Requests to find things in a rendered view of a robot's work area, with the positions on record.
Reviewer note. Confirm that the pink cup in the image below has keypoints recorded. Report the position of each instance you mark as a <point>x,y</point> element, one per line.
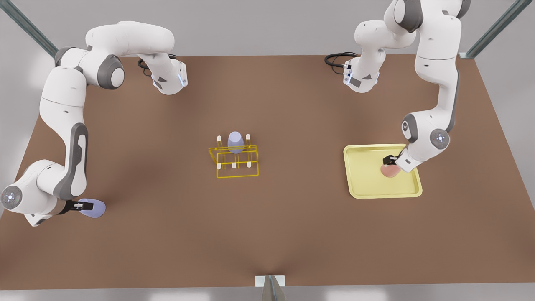
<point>389,170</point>

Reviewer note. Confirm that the lavender cup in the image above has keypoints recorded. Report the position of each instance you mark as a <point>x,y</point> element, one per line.
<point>94,207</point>
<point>235,141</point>

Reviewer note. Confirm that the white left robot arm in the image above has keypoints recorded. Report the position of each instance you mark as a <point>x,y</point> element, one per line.
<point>434,62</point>

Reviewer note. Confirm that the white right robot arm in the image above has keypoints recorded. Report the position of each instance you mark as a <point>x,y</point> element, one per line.
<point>62,108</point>

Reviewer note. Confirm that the yellow tray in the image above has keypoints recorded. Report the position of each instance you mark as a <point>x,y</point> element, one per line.
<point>372,175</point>

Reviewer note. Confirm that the silver frame post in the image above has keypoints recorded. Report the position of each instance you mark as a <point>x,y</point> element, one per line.
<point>271,288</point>
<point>29,27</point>
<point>491,31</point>

